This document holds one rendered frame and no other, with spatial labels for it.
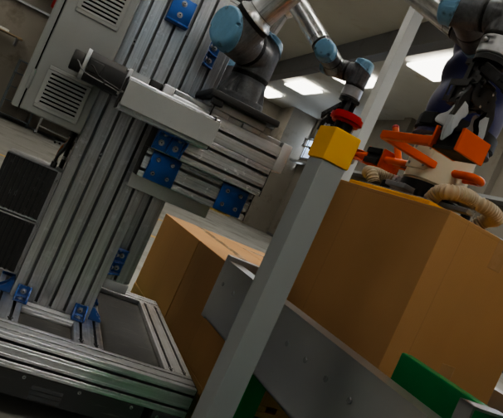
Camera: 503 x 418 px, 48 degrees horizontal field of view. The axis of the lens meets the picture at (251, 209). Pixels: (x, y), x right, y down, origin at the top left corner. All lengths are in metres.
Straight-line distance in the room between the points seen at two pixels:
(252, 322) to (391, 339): 0.33
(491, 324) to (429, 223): 0.33
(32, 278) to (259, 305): 0.91
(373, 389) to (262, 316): 0.26
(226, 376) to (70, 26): 1.09
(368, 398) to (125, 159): 1.08
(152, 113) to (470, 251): 0.85
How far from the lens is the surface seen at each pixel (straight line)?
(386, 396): 1.08
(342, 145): 1.16
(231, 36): 1.60
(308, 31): 2.14
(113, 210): 1.83
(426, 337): 1.39
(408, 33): 5.87
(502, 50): 1.35
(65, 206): 1.83
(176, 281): 2.53
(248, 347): 1.19
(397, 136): 1.43
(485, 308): 1.49
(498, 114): 1.68
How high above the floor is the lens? 0.80
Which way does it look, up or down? 1 degrees down
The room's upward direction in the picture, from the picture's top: 24 degrees clockwise
